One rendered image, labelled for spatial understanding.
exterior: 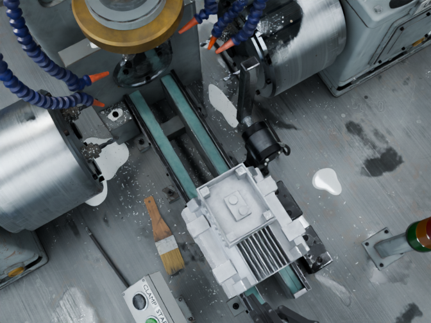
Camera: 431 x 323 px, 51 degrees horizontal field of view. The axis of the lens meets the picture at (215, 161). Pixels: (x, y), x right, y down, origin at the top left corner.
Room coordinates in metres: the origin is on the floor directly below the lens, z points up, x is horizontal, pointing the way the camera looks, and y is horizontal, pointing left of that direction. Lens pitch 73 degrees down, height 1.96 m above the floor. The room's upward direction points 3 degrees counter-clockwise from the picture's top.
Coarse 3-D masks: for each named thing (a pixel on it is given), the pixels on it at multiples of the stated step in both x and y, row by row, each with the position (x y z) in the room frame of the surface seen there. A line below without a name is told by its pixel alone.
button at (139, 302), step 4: (136, 296) 0.01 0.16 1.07; (140, 296) 0.01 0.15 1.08; (132, 300) 0.00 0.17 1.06; (136, 300) 0.00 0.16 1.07; (140, 300) 0.00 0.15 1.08; (144, 300) 0.00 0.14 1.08; (136, 304) 0.00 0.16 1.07; (140, 304) 0.00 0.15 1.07; (144, 304) 0.00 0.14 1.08; (136, 308) -0.01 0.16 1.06; (140, 308) -0.01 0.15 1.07
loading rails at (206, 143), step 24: (168, 96) 0.51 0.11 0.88; (144, 120) 0.43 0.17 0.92; (168, 120) 0.45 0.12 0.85; (192, 120) 0.42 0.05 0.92; (144, 144) 0.40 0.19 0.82; (168, 144) 0.36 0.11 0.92; (216, 144) 0.35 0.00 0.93; (168, 168) 0.30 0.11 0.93; (216, 168) 0.30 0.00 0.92; (168, 192) 0.26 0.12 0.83; (192, 192) 0.24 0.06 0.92; (288, 288) 0.01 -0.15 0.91; (240, 312) -0.03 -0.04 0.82
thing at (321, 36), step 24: (288, 0) 0.57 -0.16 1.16; (312, 0) 0.57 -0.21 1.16; (336, 0) 0.58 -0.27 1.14; (240, 24) 0.55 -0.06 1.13; (264, 24) 0.52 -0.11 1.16; (288, 24) 0.52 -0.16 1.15; (312, 24) 0.53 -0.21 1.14; (336, 24) 0.54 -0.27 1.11; (240, 48) 0.54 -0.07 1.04; (264, 48) 0.48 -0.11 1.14; (288, 48) 0.48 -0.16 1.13; (312, 48) 0.49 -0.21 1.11; (336, 48) 0.51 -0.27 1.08; (264, 72) 0.46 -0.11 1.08; (288, 72) 0.45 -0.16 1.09; (312, 72) 0.48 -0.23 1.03; (264, 96) 0.45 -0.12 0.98
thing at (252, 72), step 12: (252, 60) 0.39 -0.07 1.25; (240, 72) 0.39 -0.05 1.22; (252, 72) 0.38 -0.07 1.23; (240, 84) 0.38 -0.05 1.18; (252, 84) 0.38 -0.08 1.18; (240, 96) 0.38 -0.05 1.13; (252, 96) 0.38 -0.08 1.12; (240, 108) 0.38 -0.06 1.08; (252, 108) 0.38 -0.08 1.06; (240, 120) 0.37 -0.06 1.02
